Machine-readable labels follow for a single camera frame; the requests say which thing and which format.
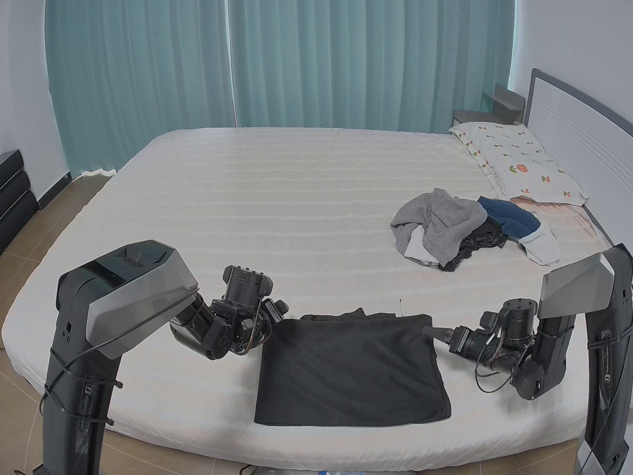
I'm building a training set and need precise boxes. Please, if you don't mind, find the black T-shirt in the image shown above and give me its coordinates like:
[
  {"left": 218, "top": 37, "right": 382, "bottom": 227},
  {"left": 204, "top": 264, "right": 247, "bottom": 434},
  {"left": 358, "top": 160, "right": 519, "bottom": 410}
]
[{"left": 254, "top": 297, "right": 452, "bottom": 427}]

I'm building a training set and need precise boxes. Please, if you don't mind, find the dark blue garment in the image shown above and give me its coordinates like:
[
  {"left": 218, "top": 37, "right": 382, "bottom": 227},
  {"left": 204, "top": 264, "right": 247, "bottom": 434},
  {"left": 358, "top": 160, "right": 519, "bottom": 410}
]
[{"left": 477, "top": 196, "right": 541, "bottom": 238}]

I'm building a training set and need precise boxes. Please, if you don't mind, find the grey bedside table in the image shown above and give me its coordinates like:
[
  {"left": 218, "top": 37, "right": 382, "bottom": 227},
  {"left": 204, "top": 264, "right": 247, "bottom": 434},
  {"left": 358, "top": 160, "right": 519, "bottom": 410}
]
[{"left": 452, "top": 83, "right": 526, "bottom": 126}]

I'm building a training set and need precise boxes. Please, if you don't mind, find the white fleecy garment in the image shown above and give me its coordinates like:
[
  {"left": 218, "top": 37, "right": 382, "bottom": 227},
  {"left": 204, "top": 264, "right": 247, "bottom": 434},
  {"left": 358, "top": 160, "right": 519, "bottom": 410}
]
[{"left": 518, "top": 222, "right": 562, "bottom": 267}]

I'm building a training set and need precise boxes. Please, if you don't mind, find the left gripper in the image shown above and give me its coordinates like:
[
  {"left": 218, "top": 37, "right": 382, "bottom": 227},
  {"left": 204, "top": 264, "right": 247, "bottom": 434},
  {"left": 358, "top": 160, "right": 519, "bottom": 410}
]
[{"left": 255, "top": 296, "right": 291, "bottom": 345}]

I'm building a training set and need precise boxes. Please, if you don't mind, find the grey garment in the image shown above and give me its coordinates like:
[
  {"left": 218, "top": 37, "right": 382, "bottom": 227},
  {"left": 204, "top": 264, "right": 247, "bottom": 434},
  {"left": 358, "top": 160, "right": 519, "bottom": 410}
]
[{"left": 391, "top": 188, "right": 488, "bottom": 266}]

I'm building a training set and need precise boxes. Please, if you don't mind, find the black crinkled garment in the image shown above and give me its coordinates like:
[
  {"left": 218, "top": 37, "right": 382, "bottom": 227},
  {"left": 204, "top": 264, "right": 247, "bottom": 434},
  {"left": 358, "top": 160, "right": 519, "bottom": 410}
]
[{"left": 437, "top": 216, "right": 509, "bottom": 273}]

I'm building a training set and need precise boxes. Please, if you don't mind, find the black cable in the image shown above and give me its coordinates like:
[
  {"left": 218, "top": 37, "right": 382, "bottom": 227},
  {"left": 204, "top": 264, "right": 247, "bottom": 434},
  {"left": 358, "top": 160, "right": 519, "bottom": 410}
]
[
  {"left": 44, "top": 287, "right": 201, "bottom": 404},
  {"left": 475, "top": 359, "right": 515, "bottom": 394}
]

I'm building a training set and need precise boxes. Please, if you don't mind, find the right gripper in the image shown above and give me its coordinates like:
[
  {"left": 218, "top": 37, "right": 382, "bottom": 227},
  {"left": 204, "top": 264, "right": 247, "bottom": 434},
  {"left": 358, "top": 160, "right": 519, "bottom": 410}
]
[{"left": 447, "top": 325, "right": 502, "bottom": 363}]

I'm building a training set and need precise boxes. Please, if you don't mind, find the white printed pillow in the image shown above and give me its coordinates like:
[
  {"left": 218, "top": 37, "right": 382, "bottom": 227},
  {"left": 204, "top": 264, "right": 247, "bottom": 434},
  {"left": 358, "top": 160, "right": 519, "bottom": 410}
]
[{"left": 449, "top": 121, "right": 590, "bottom": 204}]

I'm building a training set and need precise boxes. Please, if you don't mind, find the blue-green curtain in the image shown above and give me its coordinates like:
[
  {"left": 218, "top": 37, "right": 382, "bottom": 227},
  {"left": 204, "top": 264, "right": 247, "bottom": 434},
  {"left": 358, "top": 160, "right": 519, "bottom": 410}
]
[
  {"left": 226, "top": 0, "right": 515, "bottom": 132},
  {"left": 45, "top": 0, "right": 237, "bottom": 176}
]

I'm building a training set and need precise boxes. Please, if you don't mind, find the bed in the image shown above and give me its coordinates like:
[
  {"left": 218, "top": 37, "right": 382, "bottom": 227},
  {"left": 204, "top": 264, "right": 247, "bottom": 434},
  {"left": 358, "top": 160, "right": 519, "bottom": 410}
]
[{"left": 2, "top": 67, "right": 633, "bottom": 464}]

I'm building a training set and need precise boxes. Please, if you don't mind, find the black chest of drawers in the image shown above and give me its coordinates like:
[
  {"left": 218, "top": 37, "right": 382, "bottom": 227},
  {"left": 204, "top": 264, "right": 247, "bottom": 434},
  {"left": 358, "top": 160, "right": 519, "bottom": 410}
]
[{"left": 0, "top": 149, "right": 38, "bottom": 256}]

